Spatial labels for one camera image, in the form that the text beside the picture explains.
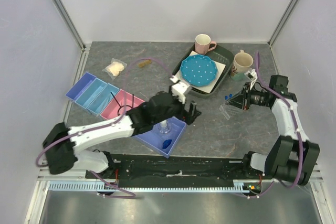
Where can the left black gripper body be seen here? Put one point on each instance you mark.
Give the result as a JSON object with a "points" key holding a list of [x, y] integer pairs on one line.
{"points": [[183, 115]]}

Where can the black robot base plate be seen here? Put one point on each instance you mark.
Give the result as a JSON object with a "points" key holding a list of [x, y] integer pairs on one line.
{"points": [[179, 171]]}

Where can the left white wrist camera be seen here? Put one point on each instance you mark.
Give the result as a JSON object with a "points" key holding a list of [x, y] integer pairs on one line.
{"points": [[179, 89]]}

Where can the tan test tube brush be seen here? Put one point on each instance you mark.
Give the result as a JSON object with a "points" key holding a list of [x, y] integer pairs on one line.
{"points": [[144, 63]]}

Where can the cream floral mug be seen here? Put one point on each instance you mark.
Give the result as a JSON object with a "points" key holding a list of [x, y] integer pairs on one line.
{"points": [[241, 64]]}

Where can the white square plate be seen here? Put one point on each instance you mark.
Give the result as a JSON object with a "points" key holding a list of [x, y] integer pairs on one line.
{"points": [[200, 71]]}

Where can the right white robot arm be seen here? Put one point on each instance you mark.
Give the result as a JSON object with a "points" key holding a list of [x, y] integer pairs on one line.
{"points": [[293, 156]]}

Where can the glass stirring rod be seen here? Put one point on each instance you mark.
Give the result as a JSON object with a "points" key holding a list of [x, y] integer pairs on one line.
{"points": [[107, 93]]}

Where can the round flask white stopper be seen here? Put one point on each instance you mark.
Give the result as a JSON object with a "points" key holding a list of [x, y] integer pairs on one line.
{"points": [[163, 128]]}

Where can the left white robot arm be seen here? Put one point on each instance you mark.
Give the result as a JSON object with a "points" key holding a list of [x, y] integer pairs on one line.
{"points": [[64, 147]]}

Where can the slotted cable duct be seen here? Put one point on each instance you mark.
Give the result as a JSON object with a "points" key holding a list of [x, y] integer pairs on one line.
{"points": [[237, 186]]}

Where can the clear test tube rack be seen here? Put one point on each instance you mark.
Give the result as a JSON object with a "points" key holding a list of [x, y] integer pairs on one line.
{"points": [[229, 111]]}

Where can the blue polka dot plate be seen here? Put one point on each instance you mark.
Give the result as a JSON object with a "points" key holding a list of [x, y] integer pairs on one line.
{"points": [[198, 70]]}

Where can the multicolour compartment organizer tray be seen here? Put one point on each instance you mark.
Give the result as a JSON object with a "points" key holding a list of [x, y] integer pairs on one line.
{"points": [[85, 95]]}

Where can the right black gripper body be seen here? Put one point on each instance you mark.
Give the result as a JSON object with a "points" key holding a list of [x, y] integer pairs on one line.
{"points": [[249, 96]]}

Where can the bag of cotton balls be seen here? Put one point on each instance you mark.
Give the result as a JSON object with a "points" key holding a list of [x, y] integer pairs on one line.
{"points": [[114, 68]]}

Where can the pink ceramic mug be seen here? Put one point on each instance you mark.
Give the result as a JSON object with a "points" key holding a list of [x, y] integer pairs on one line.
{"points": [[204, 44]]}

